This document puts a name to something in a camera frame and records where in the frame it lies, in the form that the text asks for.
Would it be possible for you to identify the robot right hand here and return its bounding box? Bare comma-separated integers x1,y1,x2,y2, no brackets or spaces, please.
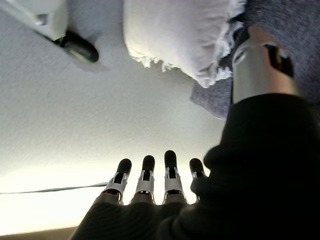
69,24,320,240

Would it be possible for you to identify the white fringed cushion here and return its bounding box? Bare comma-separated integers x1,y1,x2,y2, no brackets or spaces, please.
123,0,247,89

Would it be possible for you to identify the grey upholstered tub armchair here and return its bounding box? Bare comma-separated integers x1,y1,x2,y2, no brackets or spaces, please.
189,0,320,121

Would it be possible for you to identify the robot right leg with foot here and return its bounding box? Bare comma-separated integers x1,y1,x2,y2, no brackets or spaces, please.
0,0,100,64

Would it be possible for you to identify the thin white floor cable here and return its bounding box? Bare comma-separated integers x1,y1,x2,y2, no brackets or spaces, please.
0,182,109,195

